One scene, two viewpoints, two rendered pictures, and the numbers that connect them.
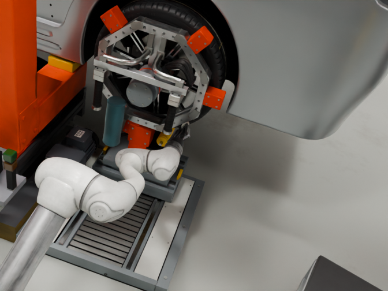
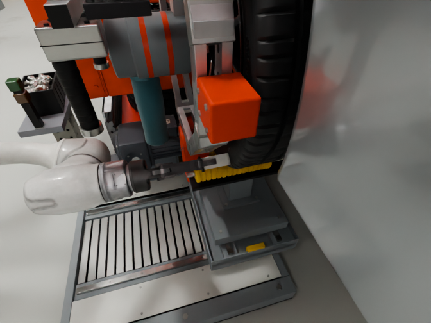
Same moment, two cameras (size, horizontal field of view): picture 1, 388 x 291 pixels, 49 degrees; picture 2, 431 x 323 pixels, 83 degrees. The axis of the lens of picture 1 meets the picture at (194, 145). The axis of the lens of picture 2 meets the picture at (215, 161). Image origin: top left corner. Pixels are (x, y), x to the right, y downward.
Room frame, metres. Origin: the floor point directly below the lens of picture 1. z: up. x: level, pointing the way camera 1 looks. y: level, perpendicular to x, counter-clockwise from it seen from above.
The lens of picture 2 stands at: (1.63, -0.34, 1.05)
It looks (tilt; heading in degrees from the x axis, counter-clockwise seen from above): 43 degrees down; 70
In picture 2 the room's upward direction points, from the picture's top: straight up
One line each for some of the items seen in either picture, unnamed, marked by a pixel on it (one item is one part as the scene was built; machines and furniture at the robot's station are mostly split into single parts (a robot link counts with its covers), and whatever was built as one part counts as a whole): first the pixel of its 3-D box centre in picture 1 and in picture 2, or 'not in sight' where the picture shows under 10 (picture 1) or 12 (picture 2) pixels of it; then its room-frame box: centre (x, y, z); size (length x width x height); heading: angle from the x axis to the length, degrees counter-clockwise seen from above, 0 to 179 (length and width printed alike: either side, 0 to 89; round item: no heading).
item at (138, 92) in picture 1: (146, 84); (156, 45); (1.70, 0.29, 0.85); 0.21 x 0.14 x 0.14; 176
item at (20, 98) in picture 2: (10, 164); (22, 97); (1.22, 0.71, 0.59); 0.04 x 0.04 x 0.04; 86
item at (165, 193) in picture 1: (142, 165); (235, 204); (1.94, 0.27, 0.13); 0.50 x 0.36 x 0.10; 86
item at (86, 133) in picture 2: (170, 118); (78, 97); (1.53, 0.13, 0.83); 0.04 x 0.04 x 0.16
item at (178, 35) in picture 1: (152, 77); (185, 43); (1.78, 0.29, 0.85); 0.54 x 0.07 x 0.54; 86
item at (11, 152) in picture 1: (10, 155); (15, 84); (1.22, 0.71, 0.64); 0.04 x 0.04 x 0.04; 86
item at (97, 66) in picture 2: (97, 93); (93, 40); (1.55, 0.47, 0.83); 0.04 x 0.04 x 0.16
